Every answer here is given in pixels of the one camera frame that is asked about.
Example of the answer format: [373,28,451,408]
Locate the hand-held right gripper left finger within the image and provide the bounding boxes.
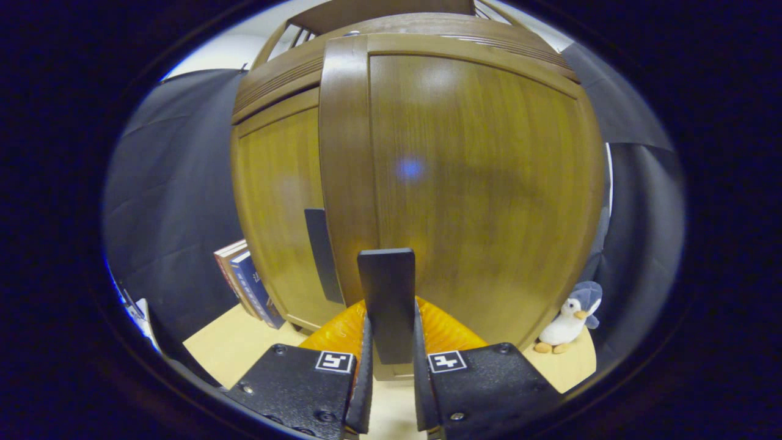
[223,298,373,440]

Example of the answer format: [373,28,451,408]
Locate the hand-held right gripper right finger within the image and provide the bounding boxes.
[414,296,563,440]

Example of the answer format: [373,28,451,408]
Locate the wooden shoe cabinet door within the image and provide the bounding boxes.
[231,87,346,331]
[318,32,605,380]

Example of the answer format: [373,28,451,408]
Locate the wooden double-door shoe cabinet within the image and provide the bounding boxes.
[230,0,582,334]

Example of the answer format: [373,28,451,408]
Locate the blue book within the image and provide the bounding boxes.
[231,251,286,329]

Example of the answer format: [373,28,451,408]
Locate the penguin plush toy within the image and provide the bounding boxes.
[535,281,603,355]

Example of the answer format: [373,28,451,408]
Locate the brown book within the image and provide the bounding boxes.
[220,244,263,320]

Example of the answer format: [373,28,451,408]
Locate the red book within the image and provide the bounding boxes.
[214,240,254,315]

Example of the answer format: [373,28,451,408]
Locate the black backdrop cloth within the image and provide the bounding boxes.
[103,43,685,392]

